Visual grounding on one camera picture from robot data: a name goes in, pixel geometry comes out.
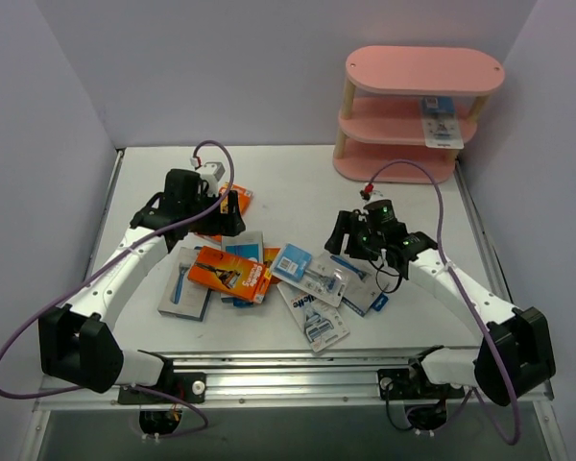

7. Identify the grey Harry's box left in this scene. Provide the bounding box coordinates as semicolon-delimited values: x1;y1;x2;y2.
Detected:
157;247;211;322

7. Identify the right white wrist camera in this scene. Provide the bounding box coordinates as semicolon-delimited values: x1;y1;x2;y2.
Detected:
359;183;385;204

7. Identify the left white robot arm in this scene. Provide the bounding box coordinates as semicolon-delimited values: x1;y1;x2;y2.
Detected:
38;162;245;402

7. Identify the blue razor blister pack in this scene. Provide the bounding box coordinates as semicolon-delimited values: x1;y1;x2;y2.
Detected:
271;244;350;307

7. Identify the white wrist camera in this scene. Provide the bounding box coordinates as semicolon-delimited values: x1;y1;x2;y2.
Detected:
191;157;226;189
359;183;385;204

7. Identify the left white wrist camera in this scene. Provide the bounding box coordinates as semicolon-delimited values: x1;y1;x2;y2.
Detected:
191;157;226;189

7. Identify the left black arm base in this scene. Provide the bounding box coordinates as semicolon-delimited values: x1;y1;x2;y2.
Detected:
117;372;209;442

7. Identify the white Gillette SkinGuard blister pack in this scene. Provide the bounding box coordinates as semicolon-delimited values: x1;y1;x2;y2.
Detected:
277;282;349;353

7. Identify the white blue Harry's box centre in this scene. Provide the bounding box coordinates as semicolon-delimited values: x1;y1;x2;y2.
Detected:
221;230;264;263

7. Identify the grey harry's box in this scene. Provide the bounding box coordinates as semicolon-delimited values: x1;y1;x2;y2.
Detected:
157;247;211;322
329;255;389;317

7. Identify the grey Harry's box right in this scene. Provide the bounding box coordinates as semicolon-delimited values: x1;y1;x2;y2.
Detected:
329;255;389;317

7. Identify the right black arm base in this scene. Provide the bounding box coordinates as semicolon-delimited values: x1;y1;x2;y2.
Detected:
376;367;467;435

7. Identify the aluminium rail frame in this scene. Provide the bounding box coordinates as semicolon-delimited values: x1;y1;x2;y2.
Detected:
21;149;570;461

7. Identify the orange Gillette box front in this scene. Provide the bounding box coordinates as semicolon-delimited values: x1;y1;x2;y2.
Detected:
187;246;272;303

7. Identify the pink three-tier shelf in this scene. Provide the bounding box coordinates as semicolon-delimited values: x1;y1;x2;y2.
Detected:
333;45;505;183

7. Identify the orange gillette box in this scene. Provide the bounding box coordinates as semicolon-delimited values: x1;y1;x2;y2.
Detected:
263;247;281;284
187;246;272;303
194;181;255;242

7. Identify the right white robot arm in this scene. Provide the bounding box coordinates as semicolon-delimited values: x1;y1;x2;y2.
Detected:
324;199;556;406

